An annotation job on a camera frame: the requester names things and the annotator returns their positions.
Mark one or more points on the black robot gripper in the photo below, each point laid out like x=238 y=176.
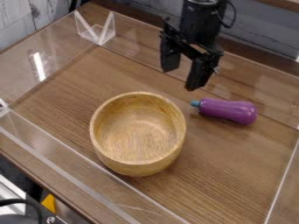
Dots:
x=190 y=38

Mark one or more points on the purple toy eggplant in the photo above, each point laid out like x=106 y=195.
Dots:
x=238 y=111

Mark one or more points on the brown wooden bowl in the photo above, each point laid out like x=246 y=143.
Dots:
x=138 y=131

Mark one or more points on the yellow black equipment base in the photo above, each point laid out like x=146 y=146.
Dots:
x=48 y=208

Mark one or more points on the clear acrylic corner bracket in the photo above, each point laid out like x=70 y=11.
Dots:
x=98 y=34

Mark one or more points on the clear acrylic tray wall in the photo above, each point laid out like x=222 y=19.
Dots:
x=75 y=176

